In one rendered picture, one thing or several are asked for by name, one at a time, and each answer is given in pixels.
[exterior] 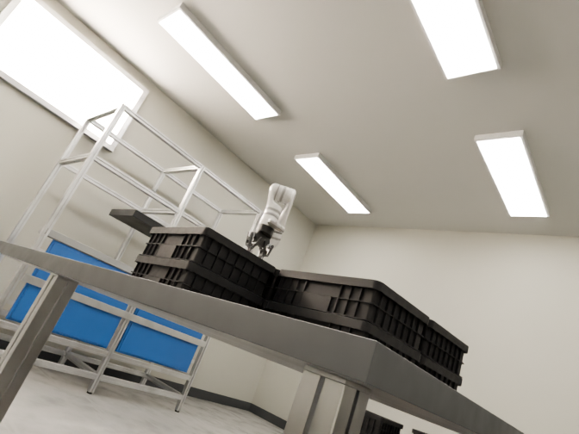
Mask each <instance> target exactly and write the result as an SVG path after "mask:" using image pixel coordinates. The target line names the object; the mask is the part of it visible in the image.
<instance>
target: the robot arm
mask: <svg viewBox="0 0 579 434"><path fill-rule="evenodd" d="M295 197H296V190H295V189H292V188H289V187H286V186H283V185H280V184H277V183H273V184H272V185H271V186H270V188H269V195H268V202H267V205H266V208H265V211H264V213H263V215H262V217H261V219H260V221H259V223H258V226H257V228H256V232H255V233H254V232H248V234H247V237H246V246H247V248H248V249H247V250H248V251H249V252H252V249H253V248H254V247H255V246H258V247H259V251H258V255H257V256H258V257H260V258H262V259H263V258H264V257H269V255H270V253H271V251H272V249H274V248H275V247H276V246H277V245H278V244H279V243H280V240H281V237H282V235H283V233H284V230H285V223H286V220H287V218H288V215H289V213H290V209H291V207H292V204H293V202H294V200H295ZM275 202H278V203H281V204H283V205H286V206H285V208H284V210H283V211H282V208H281V207H280V206H279V205H277V204H276V203H275ZM281 212H282V213H281ZM252 238H253V240H252Z"/></svg>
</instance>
